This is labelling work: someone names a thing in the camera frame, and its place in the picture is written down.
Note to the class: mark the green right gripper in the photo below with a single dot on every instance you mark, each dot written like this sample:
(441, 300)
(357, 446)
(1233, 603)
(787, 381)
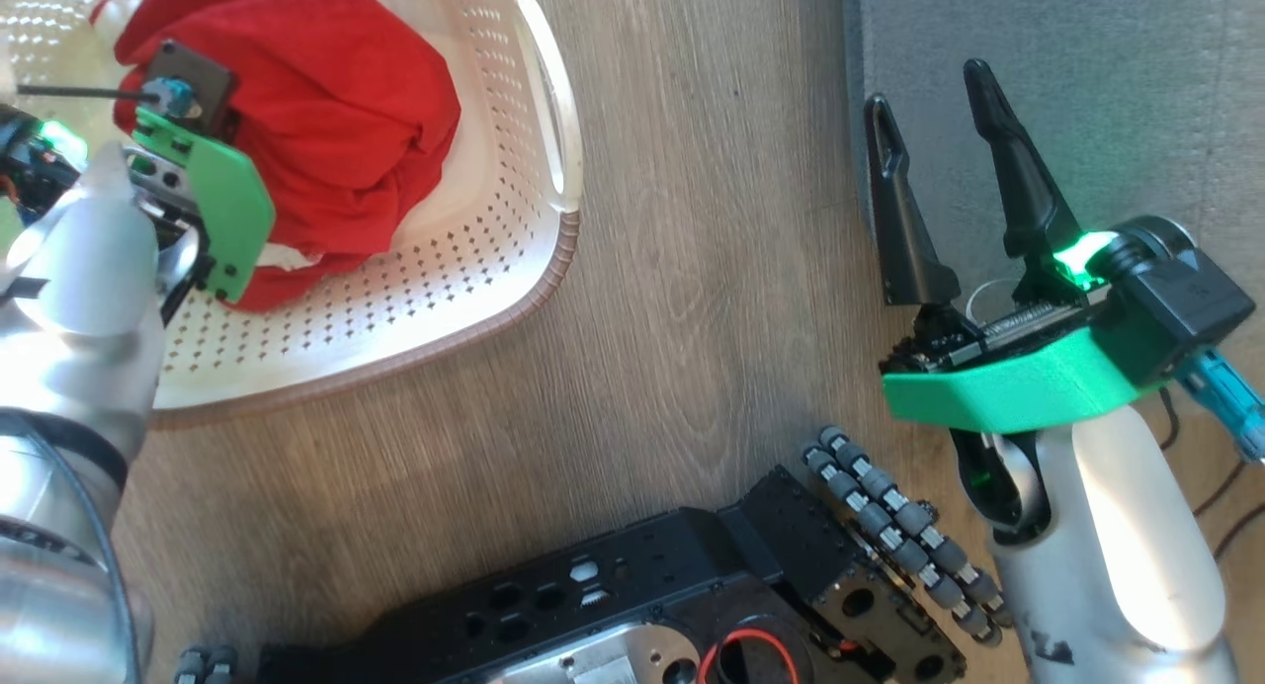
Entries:
(1008, 392)

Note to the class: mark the white perforated laundry basket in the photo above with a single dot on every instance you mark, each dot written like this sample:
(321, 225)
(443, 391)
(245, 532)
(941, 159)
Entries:
(474, 269)

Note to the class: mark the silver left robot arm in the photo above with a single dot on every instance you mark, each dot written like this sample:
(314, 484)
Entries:
(79, 299)

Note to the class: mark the grey and yellow sofa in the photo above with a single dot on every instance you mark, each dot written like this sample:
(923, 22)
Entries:
(1137, 91)

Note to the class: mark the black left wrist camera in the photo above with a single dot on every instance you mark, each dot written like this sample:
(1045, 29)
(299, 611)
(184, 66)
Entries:
(203, 86)

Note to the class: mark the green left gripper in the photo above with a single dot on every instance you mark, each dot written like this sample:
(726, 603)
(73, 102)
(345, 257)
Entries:
(222, 210)

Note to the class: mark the omni wheel with grey rollers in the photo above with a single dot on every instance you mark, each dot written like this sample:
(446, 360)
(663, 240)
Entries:
(889, 526)
(203, 666)

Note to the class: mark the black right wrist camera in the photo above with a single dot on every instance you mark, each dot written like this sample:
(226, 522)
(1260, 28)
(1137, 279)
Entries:
(1176, 308)

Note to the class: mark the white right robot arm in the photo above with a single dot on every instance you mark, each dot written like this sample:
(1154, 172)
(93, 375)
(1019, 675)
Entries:
(1117, 565)

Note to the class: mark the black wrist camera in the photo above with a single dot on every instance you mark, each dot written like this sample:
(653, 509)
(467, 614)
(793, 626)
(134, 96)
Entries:
(1176, 308)
(203, 86)

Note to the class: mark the red cloth garment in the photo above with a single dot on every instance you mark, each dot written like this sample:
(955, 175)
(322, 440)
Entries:
(336, 121)

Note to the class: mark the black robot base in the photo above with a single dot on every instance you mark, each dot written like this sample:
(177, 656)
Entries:
(642, 565)

